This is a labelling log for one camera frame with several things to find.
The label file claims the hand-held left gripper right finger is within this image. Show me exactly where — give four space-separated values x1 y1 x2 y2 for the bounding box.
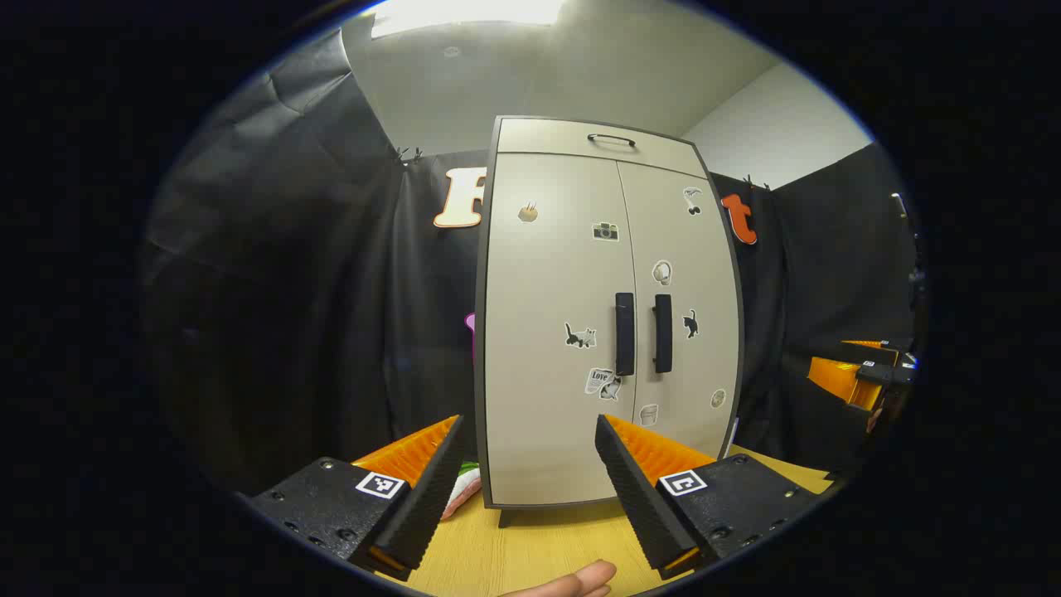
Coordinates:
594 413 834 581

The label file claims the beige shoe cabinet door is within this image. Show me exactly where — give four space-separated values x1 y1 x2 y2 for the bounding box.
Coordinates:
483 152 637 505
618 159 741 459

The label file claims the black backdrop cloth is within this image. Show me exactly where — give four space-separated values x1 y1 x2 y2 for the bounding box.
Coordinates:
141 29 921 498

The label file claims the ceiling light panel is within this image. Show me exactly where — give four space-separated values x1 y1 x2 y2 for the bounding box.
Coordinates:
373 0 564 38

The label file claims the beige double-door shoe cabinet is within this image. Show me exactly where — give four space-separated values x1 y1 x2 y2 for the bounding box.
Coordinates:
474 114 744 529

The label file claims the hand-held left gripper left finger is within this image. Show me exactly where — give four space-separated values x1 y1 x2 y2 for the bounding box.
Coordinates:
249 415 467 581

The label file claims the beige cabinet drawer front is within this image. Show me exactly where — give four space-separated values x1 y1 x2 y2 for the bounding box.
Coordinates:
496 118 705 177

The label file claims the black cabinet door handle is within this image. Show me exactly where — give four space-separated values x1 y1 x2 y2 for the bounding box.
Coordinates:
614 292 637 376
653 294 674 374

